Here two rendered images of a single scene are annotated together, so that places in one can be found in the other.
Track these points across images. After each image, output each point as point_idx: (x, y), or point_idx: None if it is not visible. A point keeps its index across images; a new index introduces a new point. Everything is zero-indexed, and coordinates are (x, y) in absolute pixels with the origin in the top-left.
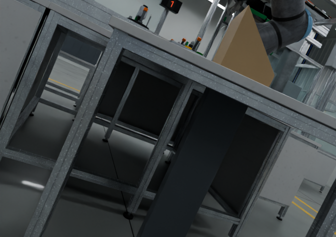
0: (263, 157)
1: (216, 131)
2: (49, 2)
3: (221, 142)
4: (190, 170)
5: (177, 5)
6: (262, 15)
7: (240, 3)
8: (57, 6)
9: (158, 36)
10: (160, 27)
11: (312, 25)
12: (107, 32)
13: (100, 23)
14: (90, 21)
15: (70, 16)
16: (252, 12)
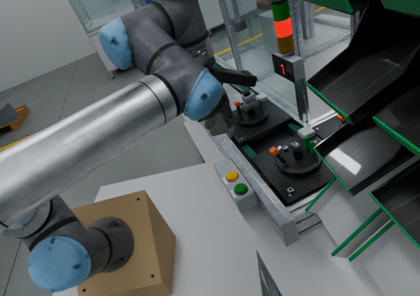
0: None
1: None
2: (185, 120)
3: None
4: None
5: (288, 70)
6: (336, 110)
7: (224, 115)
8: (184, 125)
9: (224, 150)
10: (299, 100)
11: (34, 281)
12: (197, 147)
13: (207, 131)
14: (191, 137)
15: (188, 132)
16: (319, 97)
